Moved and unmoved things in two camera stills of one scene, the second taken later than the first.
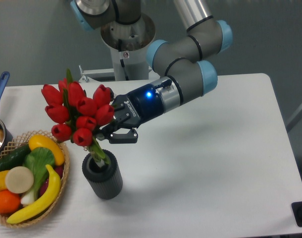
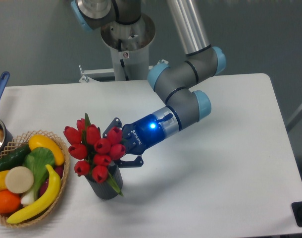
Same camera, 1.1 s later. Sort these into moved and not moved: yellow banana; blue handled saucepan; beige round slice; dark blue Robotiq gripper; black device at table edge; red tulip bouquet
Moved: dark blue Robotiq gripper; red tulip bouquet
Not moved: black device at table edge; yellow banana; blue handled saucepan; beige round slice
